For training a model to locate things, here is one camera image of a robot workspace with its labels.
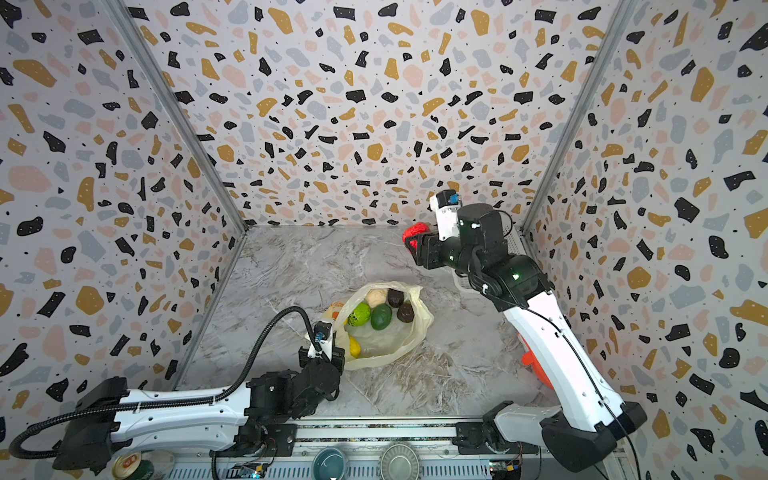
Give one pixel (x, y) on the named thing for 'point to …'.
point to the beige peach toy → (376, 297)
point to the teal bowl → (328, 463)
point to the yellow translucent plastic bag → (378, 348)
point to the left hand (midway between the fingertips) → (338, 331)
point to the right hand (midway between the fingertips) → (412, 233)
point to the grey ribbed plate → (399, 461)
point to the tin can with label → (129, 466)
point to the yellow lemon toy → (354, 347)
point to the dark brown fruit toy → (395, 298)
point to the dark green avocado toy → (380, 316)
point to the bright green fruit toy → (360, 315)
